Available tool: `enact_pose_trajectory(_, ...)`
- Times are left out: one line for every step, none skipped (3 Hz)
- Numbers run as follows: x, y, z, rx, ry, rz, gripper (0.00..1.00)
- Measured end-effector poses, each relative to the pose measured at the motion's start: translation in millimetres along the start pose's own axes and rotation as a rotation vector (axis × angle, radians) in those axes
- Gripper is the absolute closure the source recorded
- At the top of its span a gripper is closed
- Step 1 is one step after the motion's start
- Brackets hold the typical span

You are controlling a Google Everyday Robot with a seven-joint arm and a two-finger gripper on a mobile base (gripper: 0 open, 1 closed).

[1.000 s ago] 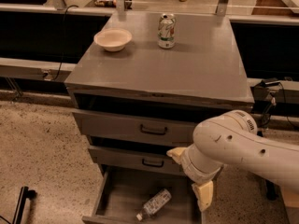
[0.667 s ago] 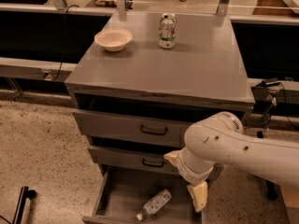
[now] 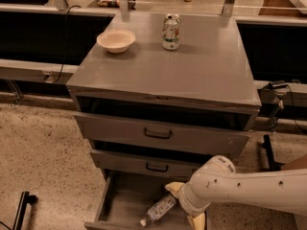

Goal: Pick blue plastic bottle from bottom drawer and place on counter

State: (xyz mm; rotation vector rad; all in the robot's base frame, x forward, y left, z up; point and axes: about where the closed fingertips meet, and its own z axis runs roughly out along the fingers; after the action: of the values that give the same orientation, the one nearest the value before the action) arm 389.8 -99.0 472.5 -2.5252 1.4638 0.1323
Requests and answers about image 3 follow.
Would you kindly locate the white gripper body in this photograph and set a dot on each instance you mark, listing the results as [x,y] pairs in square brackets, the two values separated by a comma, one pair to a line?
[184,199]

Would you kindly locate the clear plastic water bottle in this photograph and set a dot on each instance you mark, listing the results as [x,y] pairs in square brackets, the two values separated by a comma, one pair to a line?
[159,210]

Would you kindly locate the black device on rail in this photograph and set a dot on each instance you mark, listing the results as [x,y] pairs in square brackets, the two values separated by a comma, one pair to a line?
[277,84]

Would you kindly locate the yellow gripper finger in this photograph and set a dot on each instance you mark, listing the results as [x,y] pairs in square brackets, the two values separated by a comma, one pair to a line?
[173,188]
[197,222]

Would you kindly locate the white paper bowl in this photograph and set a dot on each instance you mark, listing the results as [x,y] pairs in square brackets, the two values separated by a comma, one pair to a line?
[116,41]

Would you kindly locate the grey middle drawer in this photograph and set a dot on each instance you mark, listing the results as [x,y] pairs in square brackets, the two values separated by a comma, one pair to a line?
[128,163]

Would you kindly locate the black metal stand leg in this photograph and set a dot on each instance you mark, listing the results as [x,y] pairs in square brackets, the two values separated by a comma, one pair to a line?
[267,146]

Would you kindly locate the black drawer handle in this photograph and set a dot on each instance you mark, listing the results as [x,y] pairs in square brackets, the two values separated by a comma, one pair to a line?
[153,168]
[157,135]

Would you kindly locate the black bar floor left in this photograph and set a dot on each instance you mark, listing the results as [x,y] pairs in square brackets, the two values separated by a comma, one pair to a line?
[25,199]

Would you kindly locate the green white soda can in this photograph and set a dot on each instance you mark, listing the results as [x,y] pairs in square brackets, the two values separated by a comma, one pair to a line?
[170,31]

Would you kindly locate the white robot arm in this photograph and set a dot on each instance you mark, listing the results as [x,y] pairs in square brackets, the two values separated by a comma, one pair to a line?
[218,181]

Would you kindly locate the grey drawer cabinet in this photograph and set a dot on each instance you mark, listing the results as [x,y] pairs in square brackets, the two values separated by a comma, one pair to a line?
[206,82]

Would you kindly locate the wooden counter top right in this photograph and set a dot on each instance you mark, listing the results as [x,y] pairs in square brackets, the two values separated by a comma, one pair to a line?
[280,8]

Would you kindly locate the grey drawer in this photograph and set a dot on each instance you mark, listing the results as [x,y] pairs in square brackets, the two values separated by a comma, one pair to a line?
[128,163]
[195,139]
[126,199]

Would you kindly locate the black top drawer handle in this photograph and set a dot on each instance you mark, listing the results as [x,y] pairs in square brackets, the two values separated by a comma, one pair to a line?
[157,135]

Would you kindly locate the black middle drawer handle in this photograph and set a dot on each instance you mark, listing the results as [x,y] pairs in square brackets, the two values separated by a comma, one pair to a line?
[153,168]

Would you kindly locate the brown cardboard box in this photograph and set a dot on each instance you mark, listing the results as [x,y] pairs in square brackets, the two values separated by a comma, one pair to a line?
[299,163]

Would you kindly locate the grey top drawer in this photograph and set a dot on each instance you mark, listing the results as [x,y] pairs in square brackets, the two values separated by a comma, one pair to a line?
[195,139]

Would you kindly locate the grey bottom drawer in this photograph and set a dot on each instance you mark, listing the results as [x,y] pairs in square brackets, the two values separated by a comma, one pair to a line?
[126,199]

